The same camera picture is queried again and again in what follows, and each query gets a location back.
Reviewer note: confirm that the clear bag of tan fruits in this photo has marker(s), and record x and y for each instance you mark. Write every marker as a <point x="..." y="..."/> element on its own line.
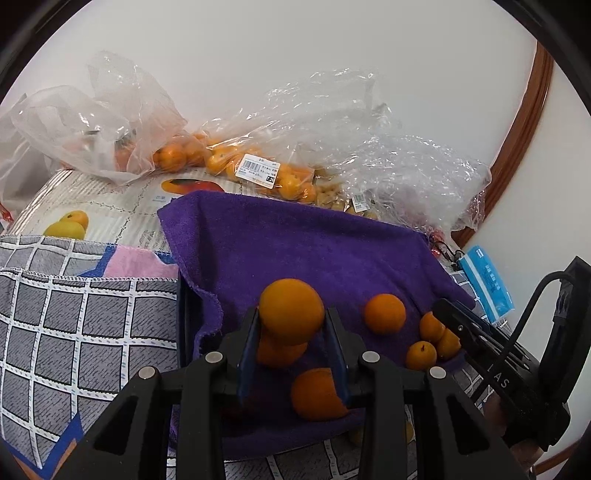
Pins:
<point x="330" y="196"/>

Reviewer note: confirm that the large orange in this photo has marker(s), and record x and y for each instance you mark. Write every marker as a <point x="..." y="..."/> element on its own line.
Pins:
<point x="291" y="311"/>

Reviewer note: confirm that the crinkled clear plastic bag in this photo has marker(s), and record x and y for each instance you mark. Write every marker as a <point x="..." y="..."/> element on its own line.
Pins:
<point x="415" y="175"/>

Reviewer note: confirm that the black metal clip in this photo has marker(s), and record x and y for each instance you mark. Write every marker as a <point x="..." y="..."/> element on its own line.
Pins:
<point x="451" y="253"/>

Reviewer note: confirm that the purple towel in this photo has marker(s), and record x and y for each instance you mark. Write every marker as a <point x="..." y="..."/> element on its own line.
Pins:
<point x="300" y="244"/>

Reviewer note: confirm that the clear bag of oranges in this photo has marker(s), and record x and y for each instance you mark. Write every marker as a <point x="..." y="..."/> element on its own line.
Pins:
<point x="231" y="161"/>

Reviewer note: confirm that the person's right hand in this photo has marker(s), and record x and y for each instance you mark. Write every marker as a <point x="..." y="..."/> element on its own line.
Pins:
<point x="493" y="410"/>

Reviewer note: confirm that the grey checked blanket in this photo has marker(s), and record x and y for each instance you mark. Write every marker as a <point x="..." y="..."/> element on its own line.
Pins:
<point x="69" y="332"/>

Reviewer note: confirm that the fruit print mat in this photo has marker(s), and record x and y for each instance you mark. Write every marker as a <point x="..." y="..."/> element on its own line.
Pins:
<point x="115" y="207"/>

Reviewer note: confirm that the brown wooden door frame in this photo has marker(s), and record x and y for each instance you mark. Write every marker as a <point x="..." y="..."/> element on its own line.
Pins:
<point x="521" y="138"/>

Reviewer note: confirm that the small orange with stem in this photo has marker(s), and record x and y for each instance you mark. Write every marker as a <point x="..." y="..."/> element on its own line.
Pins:
<point x="421" y="355"/>

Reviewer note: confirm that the blue tissue packet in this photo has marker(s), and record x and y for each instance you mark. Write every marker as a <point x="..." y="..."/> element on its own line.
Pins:
<point x="487" y="284"/>

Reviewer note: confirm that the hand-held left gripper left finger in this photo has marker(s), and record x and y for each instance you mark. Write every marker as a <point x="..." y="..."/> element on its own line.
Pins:
<point x="244" y="364"/>

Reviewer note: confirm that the white plastic bag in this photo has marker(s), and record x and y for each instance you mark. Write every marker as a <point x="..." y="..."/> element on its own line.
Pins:
<point x="18" y="157"/>

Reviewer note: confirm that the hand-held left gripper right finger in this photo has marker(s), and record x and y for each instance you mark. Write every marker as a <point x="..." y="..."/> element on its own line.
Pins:
<point x="339" y="364"/>

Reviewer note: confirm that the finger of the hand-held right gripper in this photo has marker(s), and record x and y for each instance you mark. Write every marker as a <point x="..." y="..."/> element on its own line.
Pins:
<point x="455" y="318"/>
<point x="501" y="339"/>

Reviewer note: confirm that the small yellow fruit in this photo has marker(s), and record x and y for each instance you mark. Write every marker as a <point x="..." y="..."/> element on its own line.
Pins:
<point x="409" y="431"/>

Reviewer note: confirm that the small red item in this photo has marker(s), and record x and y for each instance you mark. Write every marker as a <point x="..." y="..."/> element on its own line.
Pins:
<point x="435" y="240"/>

